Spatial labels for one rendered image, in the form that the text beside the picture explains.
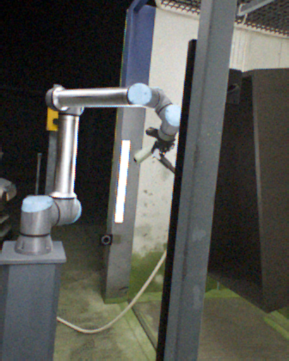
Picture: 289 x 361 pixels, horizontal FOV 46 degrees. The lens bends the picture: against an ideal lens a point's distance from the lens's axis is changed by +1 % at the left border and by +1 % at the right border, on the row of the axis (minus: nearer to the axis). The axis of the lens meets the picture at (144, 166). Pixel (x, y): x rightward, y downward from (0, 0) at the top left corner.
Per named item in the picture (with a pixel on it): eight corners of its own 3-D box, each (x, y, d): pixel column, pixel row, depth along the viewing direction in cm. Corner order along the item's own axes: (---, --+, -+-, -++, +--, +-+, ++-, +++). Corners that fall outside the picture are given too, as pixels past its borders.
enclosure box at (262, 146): (242, 257, 238) (231, 84, 223) (317, 294, 183) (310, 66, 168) (199, 270, 224) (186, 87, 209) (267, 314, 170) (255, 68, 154)
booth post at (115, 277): (100, 294, 277) (126, 10, 265) (121, 293, 282) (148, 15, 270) (104, 304, 260) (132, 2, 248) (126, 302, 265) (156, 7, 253)
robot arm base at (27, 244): (13, 255, 165) (15, 235, 164) (15, 244, 183) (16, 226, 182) (53, 255, 171) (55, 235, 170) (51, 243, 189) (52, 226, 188)
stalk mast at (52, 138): (44, 292, 271) (61, 86, 262) (44, 295, 265) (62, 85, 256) (35, 292, 269) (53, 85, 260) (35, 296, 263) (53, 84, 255)
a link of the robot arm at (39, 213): (13, 229, 174) (15, 196, 173) (39, 225, 188) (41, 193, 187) (33, 236, 166) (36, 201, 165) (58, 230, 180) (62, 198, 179)
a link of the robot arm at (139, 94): (34, 86, 174) (146, 78, 139) (52, 90, 185) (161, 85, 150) (33, 108, 175) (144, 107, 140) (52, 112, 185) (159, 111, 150)
